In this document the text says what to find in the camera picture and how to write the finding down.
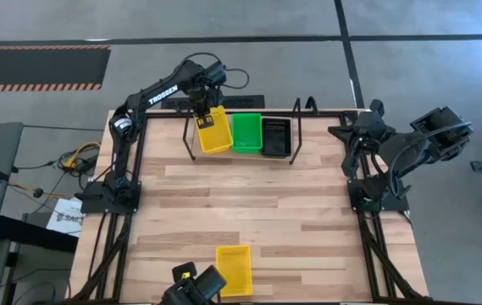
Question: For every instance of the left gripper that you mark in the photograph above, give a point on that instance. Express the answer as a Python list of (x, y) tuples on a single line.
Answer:
[(206, 96)]

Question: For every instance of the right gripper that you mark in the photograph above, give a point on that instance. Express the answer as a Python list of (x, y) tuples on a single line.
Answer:
[(372, 127)]

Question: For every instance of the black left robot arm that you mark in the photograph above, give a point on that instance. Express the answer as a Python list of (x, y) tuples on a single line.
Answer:
[(162, 90)]

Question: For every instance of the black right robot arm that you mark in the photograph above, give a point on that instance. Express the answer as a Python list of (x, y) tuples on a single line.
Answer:
[(410, 146)]

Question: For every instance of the black perforated metal bar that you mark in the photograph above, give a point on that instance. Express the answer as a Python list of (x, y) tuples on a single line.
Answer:
[(245, 102)]

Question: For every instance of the white printed paper sheet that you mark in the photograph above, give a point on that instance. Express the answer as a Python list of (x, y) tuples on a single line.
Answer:
[(64, 220)]

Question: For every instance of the black mat with orange stripes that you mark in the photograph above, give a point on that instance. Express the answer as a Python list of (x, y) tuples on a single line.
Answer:
[(37, 68)]

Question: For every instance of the black desk beam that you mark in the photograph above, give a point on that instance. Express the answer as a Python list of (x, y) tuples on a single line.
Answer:
[(33, 233)]

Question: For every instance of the black shelf side frame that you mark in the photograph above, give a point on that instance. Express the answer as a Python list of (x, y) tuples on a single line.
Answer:
[(298, 123), (188, 140)]

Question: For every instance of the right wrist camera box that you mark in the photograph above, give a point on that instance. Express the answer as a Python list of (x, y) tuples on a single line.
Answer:
[(377, 106)]

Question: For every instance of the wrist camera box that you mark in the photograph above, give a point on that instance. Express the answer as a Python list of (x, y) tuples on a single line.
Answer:
[(216, 74), (377, 106)]

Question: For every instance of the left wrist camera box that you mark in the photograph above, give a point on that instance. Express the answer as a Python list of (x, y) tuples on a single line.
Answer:
[(216, 74)]

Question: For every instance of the black aluminium rig frame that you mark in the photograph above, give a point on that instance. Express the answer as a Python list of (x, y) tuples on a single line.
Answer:
[(92, 205)]

